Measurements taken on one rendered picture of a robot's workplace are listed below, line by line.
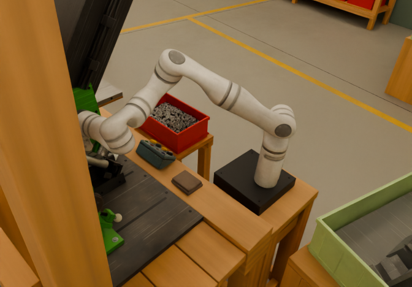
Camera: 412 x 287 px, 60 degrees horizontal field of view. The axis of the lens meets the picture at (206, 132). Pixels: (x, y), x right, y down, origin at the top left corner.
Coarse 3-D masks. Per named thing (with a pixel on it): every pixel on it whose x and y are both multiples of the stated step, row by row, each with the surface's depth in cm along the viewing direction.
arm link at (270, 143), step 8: (280, 104) 124; (280, 112) 120; (288, 112) 121; (264, 136) 130; (272, 136) 129; (264, 144) 129; (272, 144) 127; (280, 144) 127; (272, 152) 127; (280, 152) 127
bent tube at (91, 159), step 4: (88, 156) 125; (88, 160) 124; (92, 160) 125; (96, 160) 127; (100, 160) 128; (104, 160) 130; (88, 164) 126; (92, 164) 126; (96, 164) 127; (100, 164) 128; (104, 164) 129; (108, 164) 130; (104, 168) 131
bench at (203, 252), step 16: (192, 240) 120; (208, 240) 120; (224, 240) 120; (160, 256) 114; (176, 256) 115; (192, 256) 115; (208, 256) 115; (224, 256) 115; (240, 256) 116; (144, 272) 110; (160, 272) 110; (176, 272) 110; (192, 272) 110; (208, 272) 111; (224, 272) 111; (256, 272) 135
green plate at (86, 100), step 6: (90, 84) 122; (72, 90) 118; (78, 90) 120; (84, 90) 121; (90, 90) 123; (78, 96) 120; (84, 96) 122; (90, 96) 123; (78, 102) 121; (84, 102) 122; (90, 102) 124; (96, 102) 126; (78, 108) 121; (84, 108) 123; (90, 108) 124; (96, 108) 126
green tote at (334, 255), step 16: (384, 192) 134; (400, 192) 143; (352, 208) 127; (368, 208) 135; (320, 224) 118; (336, 224) 128; (320, 240) 121; (336, 240) 114; (320, 256) 124; (336, 256) 116; (352, 256) 109; (336, 272) 118; (352, 272) 112; (368, 272) 105
